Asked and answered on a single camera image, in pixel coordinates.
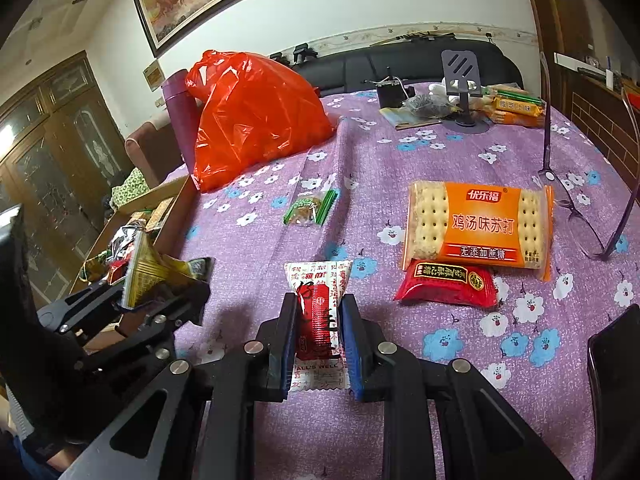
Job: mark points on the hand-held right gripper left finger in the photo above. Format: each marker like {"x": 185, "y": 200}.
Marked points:
{"x": 286, "y": 360}

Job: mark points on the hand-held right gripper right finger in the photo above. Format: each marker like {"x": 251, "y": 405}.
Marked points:
{"x": 351, "y": 355}

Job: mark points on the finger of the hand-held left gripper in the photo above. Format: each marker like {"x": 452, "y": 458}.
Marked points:
{"x": 75, "y": 310}
{"x": 175, "y": 305}

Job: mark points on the olive gold snack packet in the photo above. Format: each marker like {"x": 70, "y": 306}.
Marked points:
{"x": 150, "y": 270}

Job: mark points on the white red snack packet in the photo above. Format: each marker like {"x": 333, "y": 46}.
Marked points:
{"x": 317, "y": 300}

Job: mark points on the silver foil snack packet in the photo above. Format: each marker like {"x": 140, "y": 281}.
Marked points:
{"x": 125, "y": 240}

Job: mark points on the cardboard box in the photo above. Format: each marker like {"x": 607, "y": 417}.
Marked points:
{"x": 170, "y": 195}

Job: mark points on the red gold-label snack packet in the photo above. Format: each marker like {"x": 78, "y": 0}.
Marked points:
{"x": 445, "y": 285}

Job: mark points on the orange cracker packet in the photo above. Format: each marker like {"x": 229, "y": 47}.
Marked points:
{"x": 475, "y": 230}

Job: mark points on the person's left forearm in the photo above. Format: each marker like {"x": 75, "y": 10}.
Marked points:
{"x": 17, "y": 420}

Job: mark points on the red yellow-print snack packet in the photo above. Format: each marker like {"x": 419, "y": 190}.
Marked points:
{"x": 119, "y": 272}

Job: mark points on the slim cracker packet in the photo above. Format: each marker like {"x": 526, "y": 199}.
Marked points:
{"x": 160, "y": 212}

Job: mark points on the green patterned blanket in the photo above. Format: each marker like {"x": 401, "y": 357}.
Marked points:
{"x": 130, "y": 187}

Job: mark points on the wooden cabinet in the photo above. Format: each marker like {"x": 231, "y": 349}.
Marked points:
{"x": 55, "y": 160}

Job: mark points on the small green candy packet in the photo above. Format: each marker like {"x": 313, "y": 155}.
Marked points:
{"x": 307, "y": 207}

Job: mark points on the brown armchair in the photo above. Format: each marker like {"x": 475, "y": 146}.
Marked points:
{"x": 150, "y": 145}

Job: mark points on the purple bottle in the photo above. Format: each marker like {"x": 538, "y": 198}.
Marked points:
{"x": 177, "y": 115}

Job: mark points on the purple floral tablecloth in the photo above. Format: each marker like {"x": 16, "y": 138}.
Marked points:
{"x": 375, "y": 160}

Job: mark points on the red plastic bag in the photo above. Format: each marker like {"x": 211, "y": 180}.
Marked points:
{"x": 250, "y": 115}

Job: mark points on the paper booklet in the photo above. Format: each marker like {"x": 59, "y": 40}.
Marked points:
{"x": 410, "y": 119}

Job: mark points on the clear bag of dark bits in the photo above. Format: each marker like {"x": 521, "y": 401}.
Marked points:
{"x": 425, "y": 105}

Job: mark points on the small black box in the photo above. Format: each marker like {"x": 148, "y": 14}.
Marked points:
{"x": 392, "y": 95}

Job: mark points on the purple eyeglasses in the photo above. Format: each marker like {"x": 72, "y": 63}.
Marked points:
{"x": 580, "y": 225}

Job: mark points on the black phone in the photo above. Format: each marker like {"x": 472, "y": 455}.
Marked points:
{"x": 617, "y": 400}

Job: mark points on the small white container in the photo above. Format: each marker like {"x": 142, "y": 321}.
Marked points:
{"x": 437, "y": 91}

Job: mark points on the black sofa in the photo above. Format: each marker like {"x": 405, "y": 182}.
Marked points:
{"x": 360, "y": 67}

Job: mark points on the orange biscuit pack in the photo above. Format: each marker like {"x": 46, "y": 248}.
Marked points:
{"x": 517, "y": 112}

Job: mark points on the grey phone stand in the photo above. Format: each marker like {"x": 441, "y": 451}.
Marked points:
{"x": 460, "y": 67}

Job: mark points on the green biscuit pack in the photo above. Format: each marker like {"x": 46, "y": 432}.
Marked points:
{"x": 515, "y": 94}

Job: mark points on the yellow wall plaque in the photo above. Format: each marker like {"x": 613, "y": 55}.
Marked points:
{"x": 153, "y": 75}

